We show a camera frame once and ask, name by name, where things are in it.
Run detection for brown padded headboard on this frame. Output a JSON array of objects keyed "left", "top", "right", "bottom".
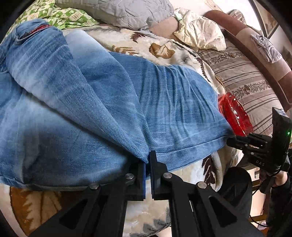
[{"left": 204, "top": 10, "right": 291, "bottom": 111}]

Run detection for framed wall picture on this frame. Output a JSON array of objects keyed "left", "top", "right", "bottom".
[{"left": 249, "top": 0, "right": 279, "bottom": 39}]

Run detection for grey quilted pillow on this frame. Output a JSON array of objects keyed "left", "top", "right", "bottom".
[{"left": 56, "top": 0, "right": 174, "bottom": 31}]

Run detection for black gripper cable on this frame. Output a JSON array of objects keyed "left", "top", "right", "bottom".
[{"left": 248, "top": 175, "right": 274, "bottom": 228}]

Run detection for blue denim jeans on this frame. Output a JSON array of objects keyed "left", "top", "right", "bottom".
[{"left": 0, "top": 19, "right": 235, "bottom": 191}]

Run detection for green checkered pillow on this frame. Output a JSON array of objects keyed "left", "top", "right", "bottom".
[{"left": 4, "top": 0, "right": 99, "bottom": 38}]

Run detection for cream leaf-print blanket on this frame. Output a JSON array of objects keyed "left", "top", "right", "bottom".
[{"left": 0, "top": 24, "right": 245, "bottom": 237}]

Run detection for person's right hand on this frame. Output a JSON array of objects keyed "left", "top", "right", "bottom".
[{"left": 275, "top": 171, "right": 288, "bottom": 186}]

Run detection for striped beige bedsheet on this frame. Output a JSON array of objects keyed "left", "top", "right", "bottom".
[{"left": 198, "top": 39, "right": 283, "bottom": 136}]

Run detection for red plastic bowl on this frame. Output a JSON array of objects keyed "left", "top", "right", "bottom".
[{"left": 218, "top": 92, "right": 253, "bottom": 136}]

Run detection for cream crumpled cloth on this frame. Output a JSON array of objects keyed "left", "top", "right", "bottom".
[{"left": 173, "top": 8, "right": 226, "bottom": 51}]

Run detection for black sleeve right forearm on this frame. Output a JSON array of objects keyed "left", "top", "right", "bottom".
[{"left": 266, "top": 165, "right": 291, "bottom": 236}]

